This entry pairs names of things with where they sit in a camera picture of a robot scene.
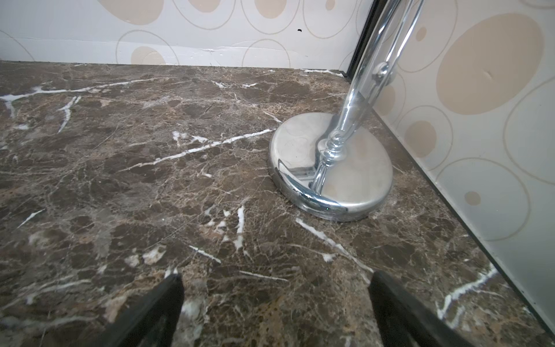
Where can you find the chrome hook stand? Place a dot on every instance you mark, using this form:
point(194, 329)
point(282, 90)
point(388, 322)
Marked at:
point(329, 165)

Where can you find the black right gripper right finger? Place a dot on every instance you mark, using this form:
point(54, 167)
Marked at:
point(403, 320)

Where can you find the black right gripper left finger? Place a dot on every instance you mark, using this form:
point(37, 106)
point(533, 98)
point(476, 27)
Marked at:
point(152, 321)

